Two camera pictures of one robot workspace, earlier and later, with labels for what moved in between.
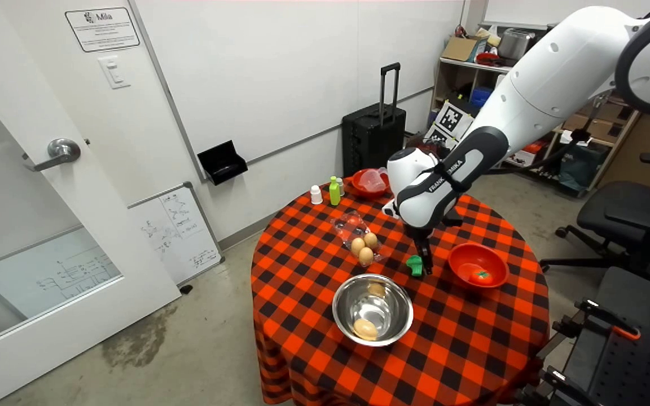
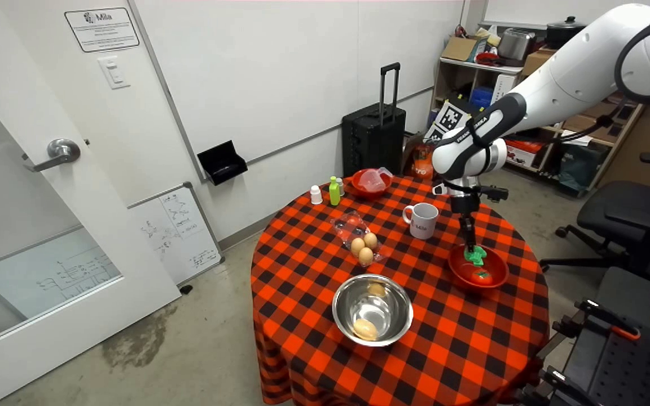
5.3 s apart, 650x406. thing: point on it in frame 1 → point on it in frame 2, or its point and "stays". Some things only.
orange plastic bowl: [480, 265] stays
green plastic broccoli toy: [416, 266] → [478, 256]
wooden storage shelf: [475, 59] stays
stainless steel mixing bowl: [374, 309] stays
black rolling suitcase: [368, 135] stays
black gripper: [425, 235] → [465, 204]
